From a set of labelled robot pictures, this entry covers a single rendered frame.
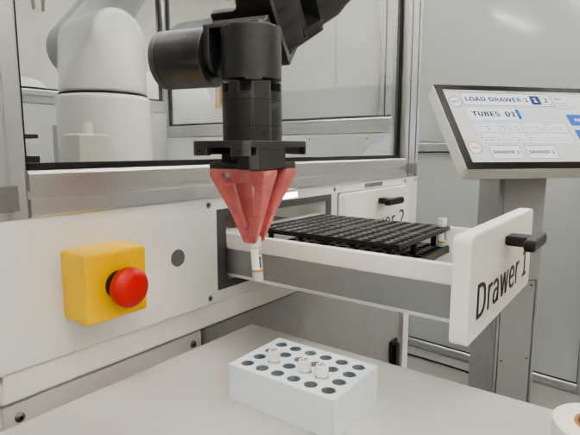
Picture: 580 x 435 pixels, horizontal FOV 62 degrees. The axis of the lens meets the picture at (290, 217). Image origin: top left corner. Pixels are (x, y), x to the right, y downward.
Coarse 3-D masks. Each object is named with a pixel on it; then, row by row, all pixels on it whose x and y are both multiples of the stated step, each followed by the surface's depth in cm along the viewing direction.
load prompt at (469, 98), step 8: (464, 96) 140; (472, 96) 140; (480, 96) 141; (488, 96) 141; (496, 96) 142; (504, 96) 143; (512, 96) 143; (520, 96) 144; (528, 96) 144; (536, 96) 145; (544, 96) 146; (464, 104) 138; (472, 104) 138; (480, 104) 139; (488, 104) 139; (496, 104) 140; (504, 104) 140; (512, 104) 141; (520, 104) 142; (528, 104) 142; (536, 104) 143; (544, 104) 143; (552, 104) 144
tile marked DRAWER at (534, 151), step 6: (528, 150) 132; (534, 150) 132; (540, 150) 132; (546, 150) 133; (552, 150) 133; (534, 156) 131; (540, 156) 131; (546, 156) 131; (552, 156) 132; (558, 156) 132
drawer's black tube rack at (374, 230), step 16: (272, 224) 72; (288, 224) 72; (304, 224) 72; (320, 224) 72; (336, 224) 71; (352, 224) 72; (368, 224) 72; (384, 224) 72; (400, 224) 72; (416, 224) 72; (432, 224) 72; (304, 240) 75; (320, 240) 75; (336, 240) 61; (352, 240) 60; (368, 240) 60; (384, 240) 60; (432, 240) 70; (416, 256) 64; (432, 256) 65
